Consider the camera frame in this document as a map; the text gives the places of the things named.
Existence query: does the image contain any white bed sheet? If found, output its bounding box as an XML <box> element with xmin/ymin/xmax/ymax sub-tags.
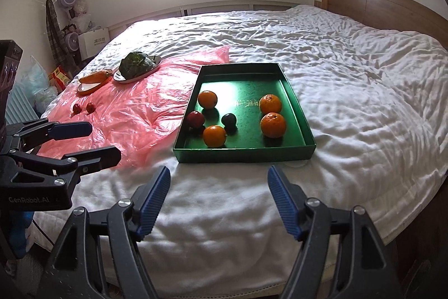
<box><xmin>32</xmin><ymin>4</ymin><xmax>448</xmax><ymax>298</ymax></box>

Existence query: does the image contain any red apple in tray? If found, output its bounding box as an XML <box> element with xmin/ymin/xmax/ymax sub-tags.
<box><xmin>186</xmin><ymin>111</ymin><xmax>205</xmax><ymax>129</ymax></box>

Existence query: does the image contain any orange small plate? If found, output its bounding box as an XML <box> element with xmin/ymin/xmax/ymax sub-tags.
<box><xmin>77</xmin><ymin>76</ymin><xmax>112</xmax><ymax>96</ymax></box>

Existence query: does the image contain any green rectangular tray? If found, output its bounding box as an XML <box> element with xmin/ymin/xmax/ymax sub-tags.
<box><xmin>173</xmin><ymin>63</ymin><xmax>316</xmax><ymax>163</ymax></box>

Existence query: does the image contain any orange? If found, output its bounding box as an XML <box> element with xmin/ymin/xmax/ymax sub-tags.
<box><xmin>258</xmin><ymin>94</ymin><xmax>283</xmax><ymax>115</ymax></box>
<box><xmin>197</xmin><ymin>90</ymin><xmax>218</xmax><ymax>109</ymax></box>
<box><xmin>260</xmin><ymin>112</ymin><xmax>287</xmax><ymax>139</ymax></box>
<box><xmin>203</xmin><ymin>125</ymin><xmax>226</xmax><ymax>148</ymax></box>

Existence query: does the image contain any purple fan lower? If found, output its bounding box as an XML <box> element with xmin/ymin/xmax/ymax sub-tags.
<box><xmin>65</xmin><ymin>32</ymin><xmax>79</xmax><ymax>52</ymax></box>

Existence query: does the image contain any small red fruit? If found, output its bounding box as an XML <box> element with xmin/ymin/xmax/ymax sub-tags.
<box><xmin>72</xmin><ymin>103</ymin><xmax>82</xmax><ymax>115</ymax></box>
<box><xmin>86</xmin><ymin>103</ymin><xmax>96</xmax><ymax>114</ymax></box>

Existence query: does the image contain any wooden headboard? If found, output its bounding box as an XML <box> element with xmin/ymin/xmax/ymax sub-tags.
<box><xmin>314</xmin><ymin>0</ymin><xmax>448</xmax><ymax>47</ymax></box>

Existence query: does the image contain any orange back right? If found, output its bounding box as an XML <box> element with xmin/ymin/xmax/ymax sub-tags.
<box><xmin>258</xmin><ymin>94</ymin><xmax>283</xmax><ymax>115</ymax></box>

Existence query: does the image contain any plaid hanging cloth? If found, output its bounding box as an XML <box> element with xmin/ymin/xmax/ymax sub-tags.
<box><xmin>46</xmin><ymin>0</ymin><xmax>73</xmax><ymax>72</ymax></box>

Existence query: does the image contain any orange back left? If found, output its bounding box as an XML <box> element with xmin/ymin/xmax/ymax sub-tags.
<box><xmin>197</xmin><ymin>90</ymin><xmax>218</xmax><ymax>109</ymax></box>

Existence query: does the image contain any silver oval plate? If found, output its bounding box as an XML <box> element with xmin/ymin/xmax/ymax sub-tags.
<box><xmin>113</xmin><ymin>52</ymin><xmax>162</xmax><ymax>84</ymax></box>

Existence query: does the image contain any green leafy vegetable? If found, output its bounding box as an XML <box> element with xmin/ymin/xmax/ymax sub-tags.
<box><xmin>118</xmin><ymin>51</ymin><xmax>160</xmax><ymax>80</ymax></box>

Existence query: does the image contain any blue plastic bag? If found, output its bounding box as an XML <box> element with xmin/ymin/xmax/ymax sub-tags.
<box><xmin>18</xmin><ymin>55</ymin><xmax>58</xmax><ymax>115</ymax></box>

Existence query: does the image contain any yellow red snack bag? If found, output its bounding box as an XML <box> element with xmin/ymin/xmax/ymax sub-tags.
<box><xmin>49</xmin><ymin>66</ymin><xmax>71</xmax><ymax>93</ymax></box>

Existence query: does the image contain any orange front left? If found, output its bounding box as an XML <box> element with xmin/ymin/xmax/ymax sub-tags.
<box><xmin>203</xmin><ymin>125</ymin><xmax>226</xmax><ymax>148</ymax></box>

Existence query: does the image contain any orange carrot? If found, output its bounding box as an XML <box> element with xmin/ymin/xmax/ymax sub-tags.
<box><xmin>79</xmin><ymin>69</ymin><xmax>112</xmax><ymax>84</ymax></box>

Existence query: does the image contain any pink plastic sheet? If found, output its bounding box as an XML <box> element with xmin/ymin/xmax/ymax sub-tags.
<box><xmin>38</xmin><ymin>46</ymin><xmax>229</xmax><ymax>168</ymax></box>

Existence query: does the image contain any orange front right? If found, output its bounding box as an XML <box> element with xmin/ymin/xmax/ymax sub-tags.
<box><xmin>260</xmin><ymin>112</ymin><xmax>287</xmax><ymax>139</ymax></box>

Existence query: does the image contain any dark plum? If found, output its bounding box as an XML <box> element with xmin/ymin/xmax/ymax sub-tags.
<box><xmin>221</xmin><ymin>113</ymin><xmax>237</xmax><ymax>128</ymax></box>

